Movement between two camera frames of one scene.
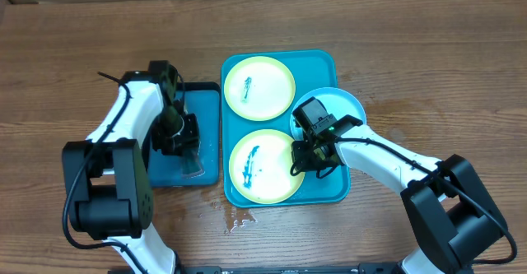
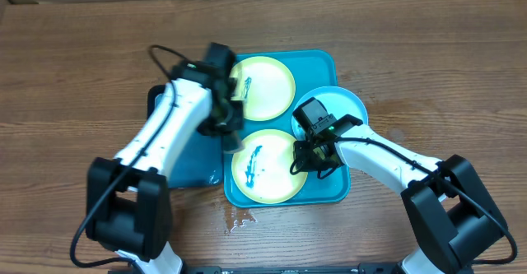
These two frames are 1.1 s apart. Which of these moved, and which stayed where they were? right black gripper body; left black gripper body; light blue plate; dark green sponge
Moved: dark green sponge; left black gripper body
Stayed: right black gripper body; light blue plate
